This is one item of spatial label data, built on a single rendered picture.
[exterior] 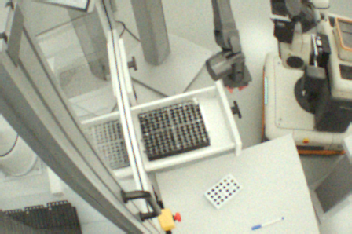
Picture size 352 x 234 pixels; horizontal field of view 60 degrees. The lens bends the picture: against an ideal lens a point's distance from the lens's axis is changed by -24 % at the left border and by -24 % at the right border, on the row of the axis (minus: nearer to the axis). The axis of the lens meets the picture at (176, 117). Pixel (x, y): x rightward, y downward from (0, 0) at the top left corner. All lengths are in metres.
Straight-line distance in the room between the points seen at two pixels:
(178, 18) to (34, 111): 2.67
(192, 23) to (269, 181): 1.72
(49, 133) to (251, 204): 1.17
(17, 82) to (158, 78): 2.31
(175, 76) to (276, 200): 1.37
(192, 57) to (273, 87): 0.68
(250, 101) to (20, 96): 2.26
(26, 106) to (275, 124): 1.89
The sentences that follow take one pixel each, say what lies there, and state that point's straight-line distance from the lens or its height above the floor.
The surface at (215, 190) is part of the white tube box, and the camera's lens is 1.40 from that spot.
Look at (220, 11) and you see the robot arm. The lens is 1.15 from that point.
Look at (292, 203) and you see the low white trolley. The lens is 1.46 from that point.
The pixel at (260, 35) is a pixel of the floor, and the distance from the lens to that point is 2.84.
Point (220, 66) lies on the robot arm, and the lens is 1.15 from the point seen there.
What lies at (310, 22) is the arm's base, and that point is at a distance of 1.37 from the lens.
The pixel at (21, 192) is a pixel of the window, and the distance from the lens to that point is 0.54.
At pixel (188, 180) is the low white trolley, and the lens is 1.46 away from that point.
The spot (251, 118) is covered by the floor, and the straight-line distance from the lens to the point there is 2.43.
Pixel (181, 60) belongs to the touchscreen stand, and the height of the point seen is 0.04.
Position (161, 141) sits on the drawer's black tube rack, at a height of 0.87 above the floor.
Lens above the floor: 2.14
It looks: 61 degrees down
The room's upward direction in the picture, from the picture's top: 11 degrees counter-clockwise
